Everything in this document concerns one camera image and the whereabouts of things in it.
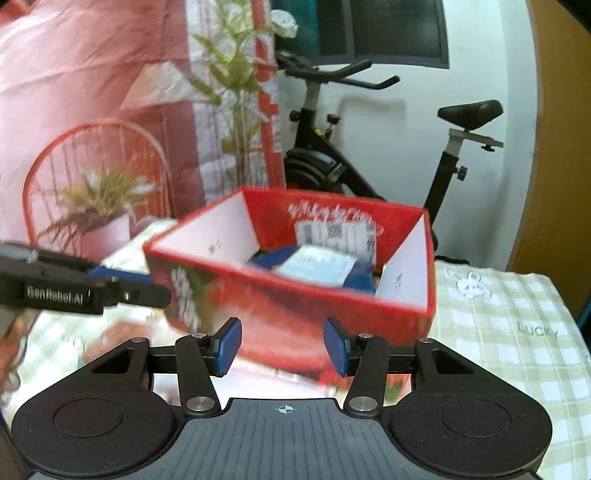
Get dark window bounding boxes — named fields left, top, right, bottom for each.
left=270, top=0, right=451, bottom=71

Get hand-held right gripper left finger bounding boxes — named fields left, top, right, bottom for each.
left=89, top=318, right=243, bottom=416

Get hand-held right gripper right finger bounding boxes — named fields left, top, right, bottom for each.
left=324, top=318, right=468, bottom=415

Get blue white packet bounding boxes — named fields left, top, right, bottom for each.
left=248, top=244, right=376, bottom=292

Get black exercise bike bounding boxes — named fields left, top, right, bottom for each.
left=274, top=51, right=506, bottom=260

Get red printed backdrop cloth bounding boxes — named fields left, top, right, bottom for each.
left=0, top=0, right=300, bottom=259

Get checked rabbit print blanket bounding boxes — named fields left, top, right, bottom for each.
left=0, top=220, right=591, bottom=480

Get wooden door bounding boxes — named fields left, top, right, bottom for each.
left=505, top=0, right=591, bottom=280

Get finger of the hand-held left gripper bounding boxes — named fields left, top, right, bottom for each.
left=87, top=265, right=171, bottom=310

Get red cardboard box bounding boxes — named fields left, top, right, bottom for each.
left=142, top=185, right=438, bottom=387

